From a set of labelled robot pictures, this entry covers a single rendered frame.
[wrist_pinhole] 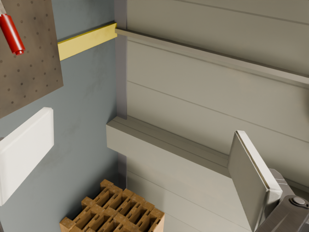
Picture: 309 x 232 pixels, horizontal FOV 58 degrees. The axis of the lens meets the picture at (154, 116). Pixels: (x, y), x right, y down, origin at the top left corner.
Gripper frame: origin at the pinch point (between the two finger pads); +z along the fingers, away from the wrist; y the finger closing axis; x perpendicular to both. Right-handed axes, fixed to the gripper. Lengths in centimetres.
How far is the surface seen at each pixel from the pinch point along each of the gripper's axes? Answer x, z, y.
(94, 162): -145, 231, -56
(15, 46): 1.3, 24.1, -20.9
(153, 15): 3, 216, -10
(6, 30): 3.4, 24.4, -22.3
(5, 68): -14, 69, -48
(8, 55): -10, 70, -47
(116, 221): -190, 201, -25
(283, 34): 3, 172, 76
